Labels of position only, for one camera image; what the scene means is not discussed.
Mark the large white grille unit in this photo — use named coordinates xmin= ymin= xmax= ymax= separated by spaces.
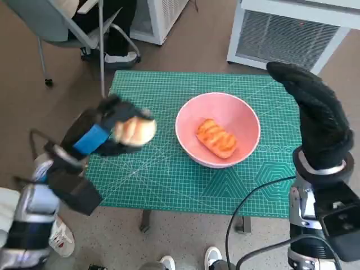
xmin=227 ymin=0 xmax=360 ymax=75

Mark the thin metal pole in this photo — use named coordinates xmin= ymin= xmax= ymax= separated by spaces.
xmin=97 ymin=0 xmax=107 ymax=98

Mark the white shoe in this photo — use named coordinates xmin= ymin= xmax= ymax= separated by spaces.
xmin=159 ymin=255 xmax=176 ymax=270
xmin=204 ymin=246 xmax=223 ymax=267

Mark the right robot hand black knitted glove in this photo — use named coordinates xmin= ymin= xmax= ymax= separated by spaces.
xmin=266 ymin=61 xmax=354 ymax=171

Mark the green cutting mat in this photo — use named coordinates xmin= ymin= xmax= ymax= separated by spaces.
xmin=84 ymin=70 xmax=303 ymax=219

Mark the left robot hand blue tape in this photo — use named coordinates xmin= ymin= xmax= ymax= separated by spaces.
xmin=60 ymin=94 xmax=157 ymax=161

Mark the person in black trousers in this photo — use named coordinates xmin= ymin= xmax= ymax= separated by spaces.
xmin=67 ymin=0 xmax=138 ymax=64

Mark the person in white clothing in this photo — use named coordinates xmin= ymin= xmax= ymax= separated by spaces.
xmin=0 ymin=187 xmax=76 ymax=258

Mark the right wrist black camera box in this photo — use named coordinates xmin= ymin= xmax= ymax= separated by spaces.
xmin=312 ymin=179 xmax=360 ymax=261

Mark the grey office chair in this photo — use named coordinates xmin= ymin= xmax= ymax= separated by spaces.
xmin=5 ymin=0 xmax=141 ymax=87

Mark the round toy bread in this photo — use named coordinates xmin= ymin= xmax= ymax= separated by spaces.
xmin=114 ymin=116 xmax=158 ymax=146

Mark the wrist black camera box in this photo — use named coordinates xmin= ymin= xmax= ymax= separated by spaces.
xmin=312 ymin=179 xmax=360 ymax=261
xmin=47 ymin=161 xmax=104 ymax=217

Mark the small white grille unit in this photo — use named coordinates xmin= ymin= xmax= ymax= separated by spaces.
xmin=130 ymin=0 xmax=190 ymax=45

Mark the long striped toy bread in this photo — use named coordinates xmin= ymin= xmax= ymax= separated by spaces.
xmin=196 ymin=118 xmax=239 ymax=160

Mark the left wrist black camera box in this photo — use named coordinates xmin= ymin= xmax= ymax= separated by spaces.
xmin=47 ymin=161 xmax=104 ymax=217

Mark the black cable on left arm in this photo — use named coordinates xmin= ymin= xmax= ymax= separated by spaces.
xmin=13 ymin=128 xmax=60 ymax=186

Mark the pink bowl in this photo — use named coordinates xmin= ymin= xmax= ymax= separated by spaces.
xmin=175 ymin=93 xmax=261 ymax=169

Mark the long black cable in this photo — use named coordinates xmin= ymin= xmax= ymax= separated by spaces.
xmin=224 ymin=176 xmax=296 ymax=270

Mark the dark table leg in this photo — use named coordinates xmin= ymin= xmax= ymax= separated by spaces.
xmin=235 ymin=215 xmax=251 ymax=233
xmin=140 ymin=210 xmax=152 ymax=233

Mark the black looped cable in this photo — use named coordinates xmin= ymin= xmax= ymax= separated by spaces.
xmin=236 ymin=235 xmax=343 ymax=270

